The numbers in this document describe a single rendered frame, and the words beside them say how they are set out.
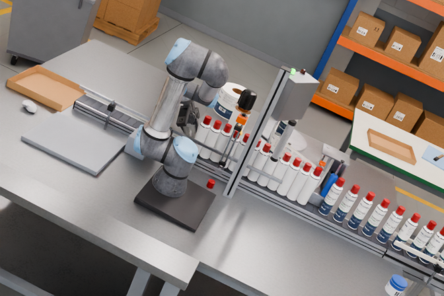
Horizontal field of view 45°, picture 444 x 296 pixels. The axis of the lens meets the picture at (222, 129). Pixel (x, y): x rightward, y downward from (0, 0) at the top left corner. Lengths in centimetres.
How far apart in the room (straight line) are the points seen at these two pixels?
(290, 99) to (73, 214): 97
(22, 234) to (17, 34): 220
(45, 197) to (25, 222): 81
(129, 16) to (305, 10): 224
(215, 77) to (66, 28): 266
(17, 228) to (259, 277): 131
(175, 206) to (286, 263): 52
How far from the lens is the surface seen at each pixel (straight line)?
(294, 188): 255
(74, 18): 449
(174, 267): 202
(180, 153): 217
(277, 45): 699
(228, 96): 300
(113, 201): 220
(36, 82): 288
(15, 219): 294
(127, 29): 594
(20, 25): 463
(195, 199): 233
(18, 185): 217
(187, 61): 199
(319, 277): 233
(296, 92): 223
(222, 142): 253
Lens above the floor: 217
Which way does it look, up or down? 26 degrees down
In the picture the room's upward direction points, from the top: 23 degrees clockwise
